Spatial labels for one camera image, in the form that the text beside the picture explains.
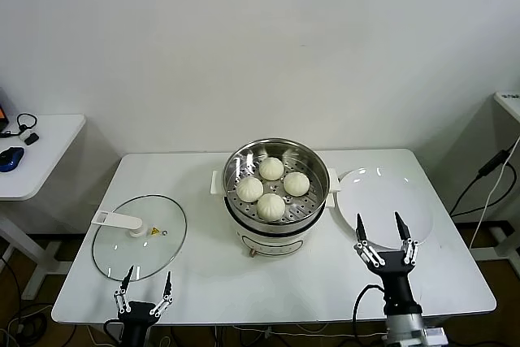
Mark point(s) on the white side table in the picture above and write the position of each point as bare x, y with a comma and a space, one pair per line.
48, 152

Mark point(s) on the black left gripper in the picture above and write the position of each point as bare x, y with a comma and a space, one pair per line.
136, 316

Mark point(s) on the white desk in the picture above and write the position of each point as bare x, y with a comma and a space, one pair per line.
510, 106

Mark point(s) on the blue computer mouse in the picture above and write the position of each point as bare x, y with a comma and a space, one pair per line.
10, 159

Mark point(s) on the white steamed baozi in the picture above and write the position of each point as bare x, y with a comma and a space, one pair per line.
271, 168
271, 206
296, 183
250, 189

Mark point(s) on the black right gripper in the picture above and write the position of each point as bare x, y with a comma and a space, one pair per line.
396, 282

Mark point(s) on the white electric cooker pot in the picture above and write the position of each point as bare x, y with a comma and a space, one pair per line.
270, 241

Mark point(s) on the glass pot lid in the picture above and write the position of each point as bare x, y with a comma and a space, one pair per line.
122, 221

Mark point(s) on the small black device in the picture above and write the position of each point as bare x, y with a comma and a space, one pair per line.
31, 139

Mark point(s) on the perforated steel steamer basket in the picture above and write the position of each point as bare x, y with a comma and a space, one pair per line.
308, 205

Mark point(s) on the round white plate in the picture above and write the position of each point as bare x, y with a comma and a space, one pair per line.
382, 200

